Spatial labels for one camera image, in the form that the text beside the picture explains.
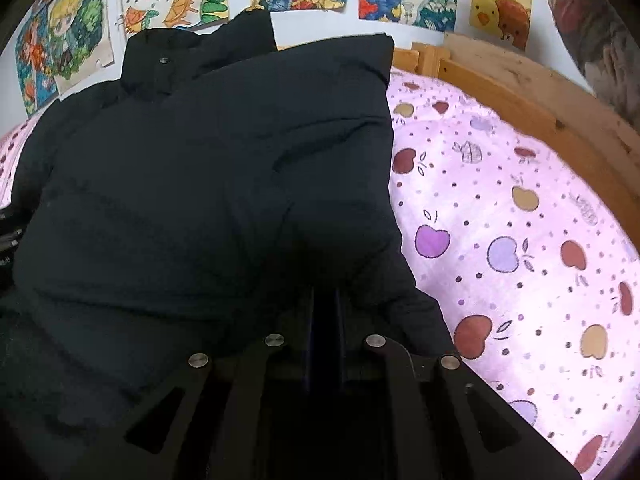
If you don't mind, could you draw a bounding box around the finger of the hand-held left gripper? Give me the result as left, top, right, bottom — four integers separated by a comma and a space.
0, 227, 25, 253

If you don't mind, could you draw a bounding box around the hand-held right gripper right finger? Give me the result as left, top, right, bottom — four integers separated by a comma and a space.
326, 285, 583, 480

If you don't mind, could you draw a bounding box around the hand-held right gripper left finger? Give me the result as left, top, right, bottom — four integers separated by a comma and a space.
122, 285, 327, 480

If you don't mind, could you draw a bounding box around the black puffer jacket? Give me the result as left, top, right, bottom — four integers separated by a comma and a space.
0, 9, 458, 480

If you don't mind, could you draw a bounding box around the plastic-wrapped clothes bundle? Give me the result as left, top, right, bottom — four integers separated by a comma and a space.
542, 0, 640, 126

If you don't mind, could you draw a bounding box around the pink apple-print quilt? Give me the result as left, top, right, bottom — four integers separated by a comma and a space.
0, 70, 640, 480

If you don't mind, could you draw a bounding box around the blue drawing of orange-haired girl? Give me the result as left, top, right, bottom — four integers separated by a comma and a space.
14, 7, 61, 117

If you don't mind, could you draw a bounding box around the blond character drawing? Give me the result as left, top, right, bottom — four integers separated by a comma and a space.
45, 0, 115, 97

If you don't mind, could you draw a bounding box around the yellow bear drawing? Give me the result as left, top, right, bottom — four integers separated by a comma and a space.
469, 0, 536, 52

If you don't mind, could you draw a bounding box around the wooden bed frame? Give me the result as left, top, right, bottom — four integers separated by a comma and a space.
390, 32, 640, 221

